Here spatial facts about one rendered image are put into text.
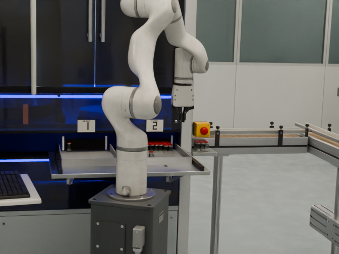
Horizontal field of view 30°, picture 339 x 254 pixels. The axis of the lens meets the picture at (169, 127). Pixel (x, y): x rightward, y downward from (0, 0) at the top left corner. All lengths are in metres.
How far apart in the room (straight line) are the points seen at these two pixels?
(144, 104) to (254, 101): 5.92
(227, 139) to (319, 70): 5.22
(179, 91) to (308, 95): 5.73
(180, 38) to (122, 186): 0.70
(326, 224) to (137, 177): 1.36
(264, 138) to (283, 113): 4.94
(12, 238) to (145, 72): 1.24
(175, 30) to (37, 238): 1.26
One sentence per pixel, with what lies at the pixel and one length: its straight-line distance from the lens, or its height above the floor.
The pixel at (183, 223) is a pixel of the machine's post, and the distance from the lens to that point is 3.31.
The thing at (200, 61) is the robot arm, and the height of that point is 1.37.
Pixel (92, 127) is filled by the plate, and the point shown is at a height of 1.01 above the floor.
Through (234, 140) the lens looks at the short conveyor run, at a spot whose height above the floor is 0.92.
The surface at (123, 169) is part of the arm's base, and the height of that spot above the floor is 0.97.
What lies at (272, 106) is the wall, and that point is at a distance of 8.31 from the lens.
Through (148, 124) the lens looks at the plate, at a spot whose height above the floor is 1.03.
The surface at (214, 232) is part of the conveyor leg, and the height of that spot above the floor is 0.40.
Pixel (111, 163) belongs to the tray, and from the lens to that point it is 2.89.
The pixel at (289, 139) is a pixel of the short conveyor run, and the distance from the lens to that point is 3.50.
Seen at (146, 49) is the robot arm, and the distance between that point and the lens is 2.41.
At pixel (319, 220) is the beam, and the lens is 3.55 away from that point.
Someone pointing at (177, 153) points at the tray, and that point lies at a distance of 3.18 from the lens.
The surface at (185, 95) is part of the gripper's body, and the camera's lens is 2.85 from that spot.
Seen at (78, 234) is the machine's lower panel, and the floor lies 0.47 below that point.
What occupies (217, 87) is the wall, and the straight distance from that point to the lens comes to 8.03.
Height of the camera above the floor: 1.53
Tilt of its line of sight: 9 degrees down
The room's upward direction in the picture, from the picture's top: 2 degrees clockwise
